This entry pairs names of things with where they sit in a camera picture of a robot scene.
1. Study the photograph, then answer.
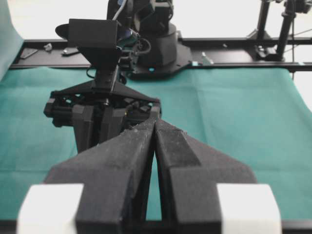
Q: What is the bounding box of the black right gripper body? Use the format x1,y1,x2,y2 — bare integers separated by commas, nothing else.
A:
43,66,161,129

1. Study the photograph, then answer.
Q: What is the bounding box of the black aluminium frame rail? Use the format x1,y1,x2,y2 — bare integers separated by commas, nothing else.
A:
10,38,312,77

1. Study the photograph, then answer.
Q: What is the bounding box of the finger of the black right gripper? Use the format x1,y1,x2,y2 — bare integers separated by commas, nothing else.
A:
72,105,94,153
101,107,127,142

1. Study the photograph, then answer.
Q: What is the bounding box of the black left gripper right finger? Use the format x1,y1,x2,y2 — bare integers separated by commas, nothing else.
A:
155,119,257,234

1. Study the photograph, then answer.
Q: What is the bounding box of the green cloth mat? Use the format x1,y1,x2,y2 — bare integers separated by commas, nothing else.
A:
0,0,312,220

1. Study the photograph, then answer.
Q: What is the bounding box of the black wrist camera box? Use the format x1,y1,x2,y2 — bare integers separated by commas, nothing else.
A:
55,19,121,71

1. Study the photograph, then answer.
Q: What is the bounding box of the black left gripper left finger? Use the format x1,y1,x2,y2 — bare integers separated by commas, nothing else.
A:
44,118,156,234

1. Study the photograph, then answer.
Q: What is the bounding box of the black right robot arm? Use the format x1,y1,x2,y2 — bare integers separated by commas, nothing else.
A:
44,0,191,152

